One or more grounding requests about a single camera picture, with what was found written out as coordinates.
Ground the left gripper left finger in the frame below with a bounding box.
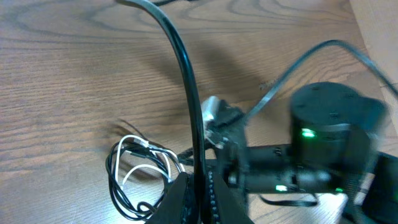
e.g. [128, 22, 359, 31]
[146, 172, 189, 224]

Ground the black usb cable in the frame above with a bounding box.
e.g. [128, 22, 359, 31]
[104, 0, 208, 224]

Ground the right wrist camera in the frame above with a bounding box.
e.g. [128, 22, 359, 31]
[201, 96, 244, 129]

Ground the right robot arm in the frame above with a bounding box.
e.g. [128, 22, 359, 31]
[207, 82, 397, 223]

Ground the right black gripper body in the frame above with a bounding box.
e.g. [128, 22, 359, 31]
[206, 124, 249, 193]

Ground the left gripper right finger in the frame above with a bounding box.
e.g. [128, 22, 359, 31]
[201, 171, 253, 224]

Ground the white usb cable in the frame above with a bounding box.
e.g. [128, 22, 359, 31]
[113, 134, 187, 190]

